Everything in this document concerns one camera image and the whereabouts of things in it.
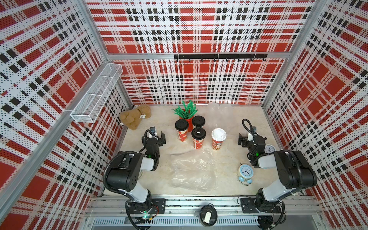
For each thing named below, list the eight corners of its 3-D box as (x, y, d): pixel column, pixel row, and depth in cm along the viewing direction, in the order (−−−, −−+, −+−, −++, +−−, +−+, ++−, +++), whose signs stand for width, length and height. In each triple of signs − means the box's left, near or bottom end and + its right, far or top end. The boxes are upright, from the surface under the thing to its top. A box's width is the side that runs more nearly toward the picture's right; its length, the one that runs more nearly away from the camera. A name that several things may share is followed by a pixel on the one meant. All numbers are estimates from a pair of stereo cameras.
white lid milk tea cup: (210, 151, 95) (212, 138, 82) (209, 142, 100) (211, 128, 86) (222, 151, 95) (227, 138, 81) (221, 142, 100) (225, 128, 86)
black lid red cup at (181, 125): (182, 145, 99) (180, 131, 85) (175, 137, 103) (172, 122, 90) (191, 139, 102) (191, 124, 89) (184, 131, 106) (182, 116, 93)
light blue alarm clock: (239, 185, 83) (241, 182, 79) (235, 166, 90) (237, 163, 86) (253, 185, 83) (256, 182, 79) (248, 166, 90) (251, 163, 86)
